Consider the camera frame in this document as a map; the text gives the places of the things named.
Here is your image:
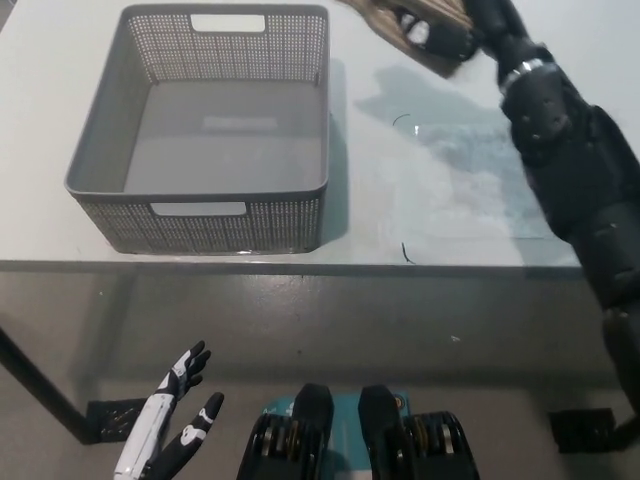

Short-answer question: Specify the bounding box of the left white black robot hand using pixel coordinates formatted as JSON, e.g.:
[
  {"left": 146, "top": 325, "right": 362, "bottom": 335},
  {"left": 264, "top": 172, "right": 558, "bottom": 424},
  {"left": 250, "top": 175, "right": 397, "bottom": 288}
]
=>
[{"left": 113, "top": 340, "right": 226, "bottom": 480}]

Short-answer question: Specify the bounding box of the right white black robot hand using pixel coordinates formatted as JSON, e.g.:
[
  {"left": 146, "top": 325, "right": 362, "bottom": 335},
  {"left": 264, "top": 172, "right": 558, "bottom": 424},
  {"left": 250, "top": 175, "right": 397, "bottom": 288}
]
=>
[{"left": 398, "top": 0, "right": 546, "bottom": 82}]

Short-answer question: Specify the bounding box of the clear bag of wooden cutlery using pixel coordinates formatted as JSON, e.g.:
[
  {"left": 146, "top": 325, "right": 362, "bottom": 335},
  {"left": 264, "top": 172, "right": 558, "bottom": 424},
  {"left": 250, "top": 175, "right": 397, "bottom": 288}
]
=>
[{"left": 333, "top": 0, "right": 474, "bottom": 80}]

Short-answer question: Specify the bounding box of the black table foot plate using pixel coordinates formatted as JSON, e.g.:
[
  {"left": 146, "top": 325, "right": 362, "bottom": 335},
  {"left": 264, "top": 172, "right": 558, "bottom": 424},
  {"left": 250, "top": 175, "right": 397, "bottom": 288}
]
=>
[
  {"left": 86, "top": 398, "right": 147, "bottom": 445},
  {"left": 548, "top": 408, "right": 617, "bottom": 454}
]

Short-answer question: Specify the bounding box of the black metal table leg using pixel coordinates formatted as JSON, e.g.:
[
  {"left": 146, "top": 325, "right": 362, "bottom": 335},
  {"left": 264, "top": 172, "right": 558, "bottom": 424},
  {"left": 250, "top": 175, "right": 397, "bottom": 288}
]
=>
[{"left": 0, "top": 323, "right": 97, "bottom": 445}]

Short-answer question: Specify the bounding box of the grey perforated plastic basket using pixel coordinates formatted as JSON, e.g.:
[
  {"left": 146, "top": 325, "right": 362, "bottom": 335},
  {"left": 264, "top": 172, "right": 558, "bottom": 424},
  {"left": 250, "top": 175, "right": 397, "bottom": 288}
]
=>
[{"left": 63, "top": 4, "right": 332, "bottom": 255}]

